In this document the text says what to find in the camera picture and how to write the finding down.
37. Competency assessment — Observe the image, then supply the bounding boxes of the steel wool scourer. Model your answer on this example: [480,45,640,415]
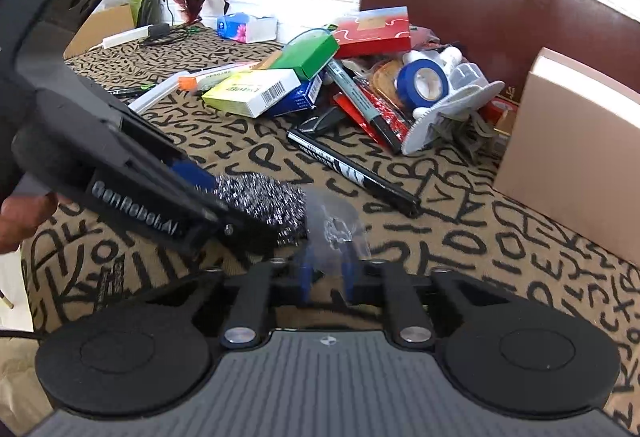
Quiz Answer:
[213,173,307,245]

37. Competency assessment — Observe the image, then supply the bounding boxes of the clear plastic wrapper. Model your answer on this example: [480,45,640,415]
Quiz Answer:
[299,188,371,294]

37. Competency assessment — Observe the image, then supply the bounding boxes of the black marker pen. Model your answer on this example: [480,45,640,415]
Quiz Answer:
[286,130,421,218]

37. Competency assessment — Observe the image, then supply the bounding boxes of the grey white marker pen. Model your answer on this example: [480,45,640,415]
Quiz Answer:
[326,59,401,154]

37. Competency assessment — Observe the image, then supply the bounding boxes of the person's hand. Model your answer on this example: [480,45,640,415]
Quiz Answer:
[0,194,70,255]

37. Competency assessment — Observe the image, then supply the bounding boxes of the orange white medicine box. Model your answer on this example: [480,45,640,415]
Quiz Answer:
[178,61,257,93]

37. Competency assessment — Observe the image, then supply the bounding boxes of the letter-pattern brown blanket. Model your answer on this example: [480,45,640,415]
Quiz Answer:
[22,23,640,433]

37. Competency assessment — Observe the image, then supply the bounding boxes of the yellow-green medicine box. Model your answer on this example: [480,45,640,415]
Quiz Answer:
[202,69,300,119]

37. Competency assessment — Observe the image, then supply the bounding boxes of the white power strip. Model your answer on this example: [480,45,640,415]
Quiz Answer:
[100,23,170,48]

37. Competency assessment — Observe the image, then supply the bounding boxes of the blue small box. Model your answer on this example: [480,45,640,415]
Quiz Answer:
[264,74,322,118]

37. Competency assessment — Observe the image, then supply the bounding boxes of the black silver clicker device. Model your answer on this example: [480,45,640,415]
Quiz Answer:
[296,106,346,137]

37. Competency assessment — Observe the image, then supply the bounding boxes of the blue tissue pack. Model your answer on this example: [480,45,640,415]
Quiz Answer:
[216,12,278,44]

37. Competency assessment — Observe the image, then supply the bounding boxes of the green carton box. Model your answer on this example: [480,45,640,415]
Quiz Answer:
[270,28,338,81]

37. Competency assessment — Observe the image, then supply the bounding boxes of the red snack packet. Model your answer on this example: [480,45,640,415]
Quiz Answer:
[332,86,409,154]

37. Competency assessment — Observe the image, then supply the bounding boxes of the blue tape roll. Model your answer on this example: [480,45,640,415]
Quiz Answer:
[396,59,450,110]

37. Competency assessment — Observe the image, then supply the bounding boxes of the white work glove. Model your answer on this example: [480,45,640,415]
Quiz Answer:
[401,81,504,156]

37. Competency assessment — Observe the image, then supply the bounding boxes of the brown cardboard box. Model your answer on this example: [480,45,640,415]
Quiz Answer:
[494,48,639,263]

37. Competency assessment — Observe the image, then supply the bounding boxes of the red puzzle-pattern box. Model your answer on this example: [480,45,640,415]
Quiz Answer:
[332,6,411,59]

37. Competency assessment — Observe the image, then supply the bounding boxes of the dark brown headboard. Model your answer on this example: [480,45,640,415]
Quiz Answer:
[360,0,640,101]

